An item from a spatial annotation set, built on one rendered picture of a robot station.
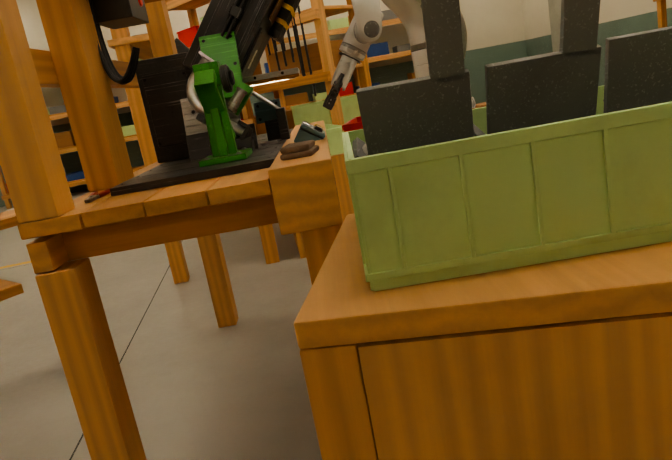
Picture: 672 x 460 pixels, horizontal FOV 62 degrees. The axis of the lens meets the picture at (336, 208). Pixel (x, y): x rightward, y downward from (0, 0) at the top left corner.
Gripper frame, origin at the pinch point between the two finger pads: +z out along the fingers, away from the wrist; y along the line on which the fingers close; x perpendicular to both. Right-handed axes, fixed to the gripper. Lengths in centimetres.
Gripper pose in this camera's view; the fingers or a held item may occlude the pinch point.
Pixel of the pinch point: (329, 102)
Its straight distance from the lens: 182.1
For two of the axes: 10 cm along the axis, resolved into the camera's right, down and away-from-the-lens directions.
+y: -0.3, -2.1, 9.8
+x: -9.1, -4.1, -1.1
